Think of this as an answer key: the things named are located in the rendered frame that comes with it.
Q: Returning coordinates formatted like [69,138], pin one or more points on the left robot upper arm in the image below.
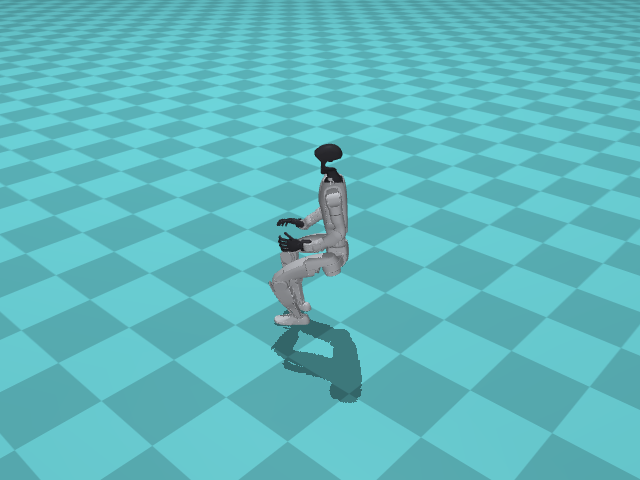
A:
[334,203]

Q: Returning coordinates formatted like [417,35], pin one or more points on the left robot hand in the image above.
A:
[292,244]

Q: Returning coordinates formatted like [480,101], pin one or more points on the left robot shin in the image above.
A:
[287,297]

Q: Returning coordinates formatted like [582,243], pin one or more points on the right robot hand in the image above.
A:
[297,222]

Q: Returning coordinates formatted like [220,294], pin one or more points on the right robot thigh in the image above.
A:
[289,257]

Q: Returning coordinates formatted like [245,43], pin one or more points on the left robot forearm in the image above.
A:
[329,240]

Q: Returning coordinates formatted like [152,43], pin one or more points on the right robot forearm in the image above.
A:
[312,218]

